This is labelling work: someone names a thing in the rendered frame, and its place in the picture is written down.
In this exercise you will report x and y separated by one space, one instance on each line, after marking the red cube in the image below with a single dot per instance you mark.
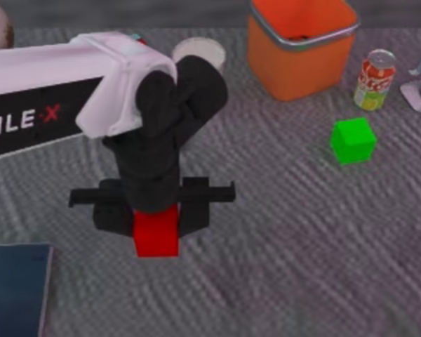
156 233

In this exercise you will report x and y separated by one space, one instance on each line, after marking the green cube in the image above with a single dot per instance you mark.
353 140

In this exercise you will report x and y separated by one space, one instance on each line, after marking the dark blue book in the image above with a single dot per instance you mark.
15 289

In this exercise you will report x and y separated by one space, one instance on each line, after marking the white paper cup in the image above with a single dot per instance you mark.
203 52

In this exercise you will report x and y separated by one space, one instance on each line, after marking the orange bin with metal rim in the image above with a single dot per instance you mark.
298 59

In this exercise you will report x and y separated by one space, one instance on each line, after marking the red and green soda can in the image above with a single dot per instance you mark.
374 80

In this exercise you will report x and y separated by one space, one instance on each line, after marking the white stand base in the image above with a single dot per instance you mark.
419 89

